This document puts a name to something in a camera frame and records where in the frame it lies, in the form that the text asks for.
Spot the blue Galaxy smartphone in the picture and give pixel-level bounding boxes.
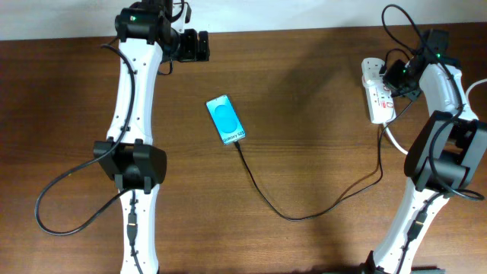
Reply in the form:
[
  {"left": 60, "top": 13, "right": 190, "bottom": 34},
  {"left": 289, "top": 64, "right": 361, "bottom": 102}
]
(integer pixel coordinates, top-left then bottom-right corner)
[{"left": 205, "top": 94, "right": 246, "bottom": 145}]

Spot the black charging cable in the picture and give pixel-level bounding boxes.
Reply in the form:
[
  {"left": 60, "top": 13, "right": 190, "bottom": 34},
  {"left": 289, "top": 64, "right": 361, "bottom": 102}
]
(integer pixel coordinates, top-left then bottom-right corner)
[{"left": 232, "top": 48, "right": 414, "bottom": 221}]

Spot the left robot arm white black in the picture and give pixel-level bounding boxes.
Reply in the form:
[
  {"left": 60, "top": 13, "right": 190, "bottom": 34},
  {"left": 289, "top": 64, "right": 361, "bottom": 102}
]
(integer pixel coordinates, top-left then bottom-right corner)
[{"left": 94, "top": 1, "right": 209, "bottom": 273}]

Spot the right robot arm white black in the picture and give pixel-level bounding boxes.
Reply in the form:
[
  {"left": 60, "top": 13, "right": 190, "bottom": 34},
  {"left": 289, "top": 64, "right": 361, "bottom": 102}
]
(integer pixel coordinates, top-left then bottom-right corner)
[{"left": 359, "top": 29, "right": 486, "bottom": 273}]

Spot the white charger plug adapter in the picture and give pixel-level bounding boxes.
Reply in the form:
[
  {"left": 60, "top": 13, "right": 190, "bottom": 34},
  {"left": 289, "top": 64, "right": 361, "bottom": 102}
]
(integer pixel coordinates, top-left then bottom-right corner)
[{"left": 361, "top": 57, "right": 385, "bottom": 88}]

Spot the white power strip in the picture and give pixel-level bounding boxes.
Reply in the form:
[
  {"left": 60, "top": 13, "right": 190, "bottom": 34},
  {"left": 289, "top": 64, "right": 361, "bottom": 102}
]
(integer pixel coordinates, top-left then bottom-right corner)
[{"left": 364, "top": 82, "right": 396, "bottom": 124}]

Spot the white power strip cord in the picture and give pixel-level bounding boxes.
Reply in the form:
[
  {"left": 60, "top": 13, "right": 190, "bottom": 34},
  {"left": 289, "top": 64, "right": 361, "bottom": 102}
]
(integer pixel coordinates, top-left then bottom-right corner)
[{"left": 382, "top": 78, "right": 487, "bottom": 156}]

